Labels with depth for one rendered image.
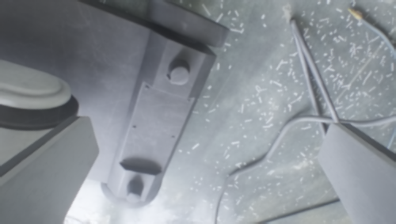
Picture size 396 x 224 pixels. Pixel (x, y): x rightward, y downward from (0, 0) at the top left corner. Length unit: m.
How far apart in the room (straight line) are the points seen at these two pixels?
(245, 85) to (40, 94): 0.57
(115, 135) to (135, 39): 0.25
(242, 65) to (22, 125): 0.57
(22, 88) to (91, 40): 0.17
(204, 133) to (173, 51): 0.42
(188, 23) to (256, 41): 0.31
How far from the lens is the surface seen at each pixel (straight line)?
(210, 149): 0.82
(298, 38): 0.72
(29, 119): 0.38
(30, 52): 0.54
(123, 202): 0.69
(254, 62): 0.70
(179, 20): 0.43
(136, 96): 0.48
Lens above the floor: 0.62
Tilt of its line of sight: 60 degrees down
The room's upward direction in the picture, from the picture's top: 163 degrees clockwise
